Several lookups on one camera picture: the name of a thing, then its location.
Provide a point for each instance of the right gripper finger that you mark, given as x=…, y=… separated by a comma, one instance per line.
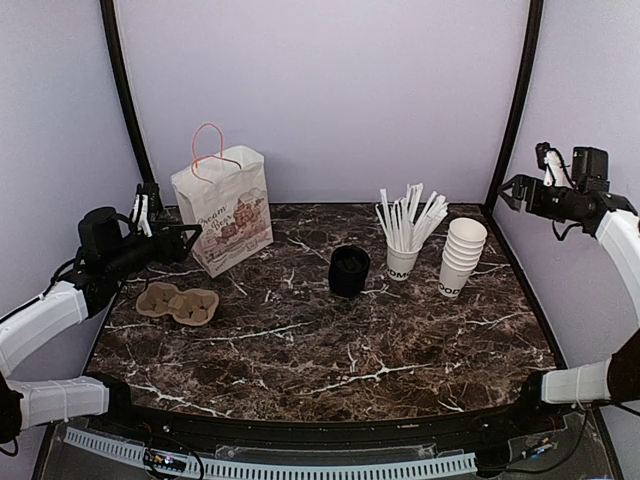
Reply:
x=513, y=198
x=513, y=185

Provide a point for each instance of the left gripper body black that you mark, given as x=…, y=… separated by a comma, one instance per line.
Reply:
x=162, y=254

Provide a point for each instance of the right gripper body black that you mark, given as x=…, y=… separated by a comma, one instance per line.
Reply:
x=541, y=206

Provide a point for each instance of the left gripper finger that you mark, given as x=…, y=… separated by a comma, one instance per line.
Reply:
x=190, y=230
x=185, y=246

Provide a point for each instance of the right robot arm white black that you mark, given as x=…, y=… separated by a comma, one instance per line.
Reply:
x=578, y=244

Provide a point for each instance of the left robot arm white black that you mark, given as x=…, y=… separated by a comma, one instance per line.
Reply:
x=112, y=247

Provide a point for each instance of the white paper takeout bag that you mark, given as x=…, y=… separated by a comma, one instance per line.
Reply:
x=226, y=195

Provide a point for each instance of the brown pulp cup carrier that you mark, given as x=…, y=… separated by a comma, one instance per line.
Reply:
x=192, y=307

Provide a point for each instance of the stack of white paper cups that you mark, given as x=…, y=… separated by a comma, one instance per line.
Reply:
x=463, y=248

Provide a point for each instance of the bundle of wrapped white straws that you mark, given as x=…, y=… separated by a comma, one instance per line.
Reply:
x=407, y=222

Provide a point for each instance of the white cup holding straws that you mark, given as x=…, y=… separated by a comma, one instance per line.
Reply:
x=400, y=261

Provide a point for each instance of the stack of black lids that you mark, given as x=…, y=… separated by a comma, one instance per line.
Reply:
x=348, y=271

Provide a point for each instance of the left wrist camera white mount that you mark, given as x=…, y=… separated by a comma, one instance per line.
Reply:
x=146, y=207

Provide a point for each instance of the right black frame post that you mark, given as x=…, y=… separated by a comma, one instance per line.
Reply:
x=521, y=88

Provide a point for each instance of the black front table rail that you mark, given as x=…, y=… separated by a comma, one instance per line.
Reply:
x=477, y=428

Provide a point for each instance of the grey slotted cable duct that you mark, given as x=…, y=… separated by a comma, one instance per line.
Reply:
x=253, y=463

